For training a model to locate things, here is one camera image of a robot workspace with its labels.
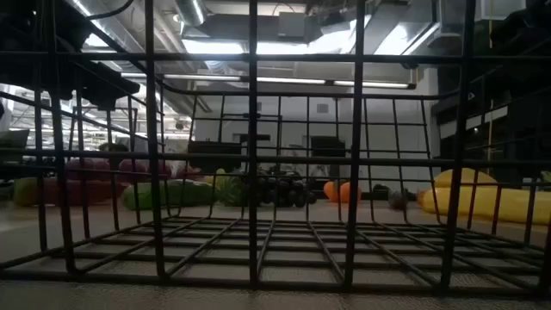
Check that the purple grape bunch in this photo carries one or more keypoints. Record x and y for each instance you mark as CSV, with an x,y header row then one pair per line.
x,y
92,166

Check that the red and green pepper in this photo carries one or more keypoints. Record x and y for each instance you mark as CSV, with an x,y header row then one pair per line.
x,y
97,194

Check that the green grape bunch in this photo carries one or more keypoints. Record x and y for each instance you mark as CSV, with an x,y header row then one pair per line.
x,y
228,189

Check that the black grape bunch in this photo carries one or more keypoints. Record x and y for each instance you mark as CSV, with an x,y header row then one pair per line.
x,y
292,194

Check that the orange tangerine pair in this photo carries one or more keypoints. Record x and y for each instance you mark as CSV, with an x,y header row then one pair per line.
x,y
331,191

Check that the yellow banana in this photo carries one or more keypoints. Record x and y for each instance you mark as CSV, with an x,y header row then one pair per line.
x,y
512,204

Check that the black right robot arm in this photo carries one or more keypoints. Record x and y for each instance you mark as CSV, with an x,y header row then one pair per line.
x,y
525,30

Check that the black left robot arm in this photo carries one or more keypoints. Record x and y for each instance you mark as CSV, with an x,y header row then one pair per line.
x,y
26,26

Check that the wide black monitor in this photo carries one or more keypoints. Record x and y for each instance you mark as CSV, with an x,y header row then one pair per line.
x,y
215,153

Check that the long ceiling light strip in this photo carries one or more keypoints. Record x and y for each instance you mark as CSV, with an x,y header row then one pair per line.
x,y
284,80

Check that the small black monitor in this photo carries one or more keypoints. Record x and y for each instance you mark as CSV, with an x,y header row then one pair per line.
x,y
327,146

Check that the silver ceiling duct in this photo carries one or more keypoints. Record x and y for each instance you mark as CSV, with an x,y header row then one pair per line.
x,y
191,10

